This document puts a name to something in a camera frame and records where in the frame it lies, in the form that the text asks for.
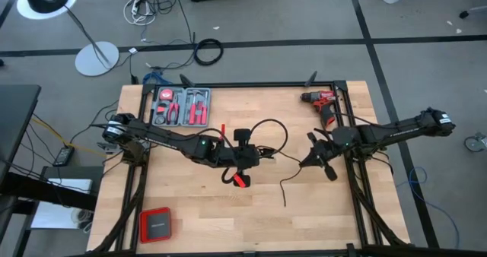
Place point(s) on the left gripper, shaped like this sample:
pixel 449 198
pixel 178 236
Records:
pixel 243 156

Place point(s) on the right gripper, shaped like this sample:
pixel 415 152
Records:
pixel 327 150

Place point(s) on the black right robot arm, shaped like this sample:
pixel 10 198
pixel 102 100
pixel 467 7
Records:
pixel 399 129

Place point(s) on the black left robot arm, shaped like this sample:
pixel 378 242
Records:
pixel 167 137

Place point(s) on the grey tool kit case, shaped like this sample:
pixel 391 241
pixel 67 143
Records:
pixel 182 108

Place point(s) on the red tape measure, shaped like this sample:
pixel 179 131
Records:
pixel 166 94

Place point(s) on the red-rimmed black box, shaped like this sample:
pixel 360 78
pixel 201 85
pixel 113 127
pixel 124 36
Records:
pixel 156 226

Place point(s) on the grey caster wheel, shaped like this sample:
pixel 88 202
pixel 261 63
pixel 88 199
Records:
pixel 473 143

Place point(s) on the floor lamp with grey base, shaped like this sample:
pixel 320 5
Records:
pixel 97 59

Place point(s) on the black power adapter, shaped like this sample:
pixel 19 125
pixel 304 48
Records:
pixel 64 156

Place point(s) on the office chair base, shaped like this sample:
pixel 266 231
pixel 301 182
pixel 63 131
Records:
pixel 463 14

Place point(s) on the white box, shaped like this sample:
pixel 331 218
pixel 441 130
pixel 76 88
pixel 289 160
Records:
pixel 49 217

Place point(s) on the black stand beam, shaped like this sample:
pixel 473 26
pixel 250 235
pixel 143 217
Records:
pixel 38 190

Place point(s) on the black desk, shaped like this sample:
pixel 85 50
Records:
pixel 15 112

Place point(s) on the black aluminium frame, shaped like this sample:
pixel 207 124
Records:
pixel 247 84

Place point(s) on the black pointed frame clamp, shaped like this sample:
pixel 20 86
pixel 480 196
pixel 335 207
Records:
pixel 311 79
pixel 186 81

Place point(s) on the grey metal bracket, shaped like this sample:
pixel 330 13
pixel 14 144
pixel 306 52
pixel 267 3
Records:
pixel 107 147

